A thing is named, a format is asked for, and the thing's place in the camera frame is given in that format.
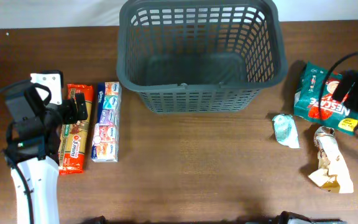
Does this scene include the Kleenex tissue multipack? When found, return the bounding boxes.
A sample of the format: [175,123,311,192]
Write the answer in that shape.
[91,82,122,162]

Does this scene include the brown white snack bag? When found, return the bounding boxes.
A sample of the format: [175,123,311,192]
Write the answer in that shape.
[308,126,354,194]

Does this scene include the grey plastic basket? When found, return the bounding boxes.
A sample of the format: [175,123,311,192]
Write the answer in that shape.
[116,0,288,114]

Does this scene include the San Remo spaghetti pack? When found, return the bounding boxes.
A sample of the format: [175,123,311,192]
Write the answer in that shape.
[58,84,94,175]

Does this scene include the small pale green packet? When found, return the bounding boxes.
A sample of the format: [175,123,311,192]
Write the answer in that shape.
[272,114,300,149]

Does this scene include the green Nescafe coffee bag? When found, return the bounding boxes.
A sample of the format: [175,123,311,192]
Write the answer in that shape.
[293,62,358,136]

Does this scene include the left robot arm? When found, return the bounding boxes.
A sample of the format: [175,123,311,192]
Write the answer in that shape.
[3,82,88,223]

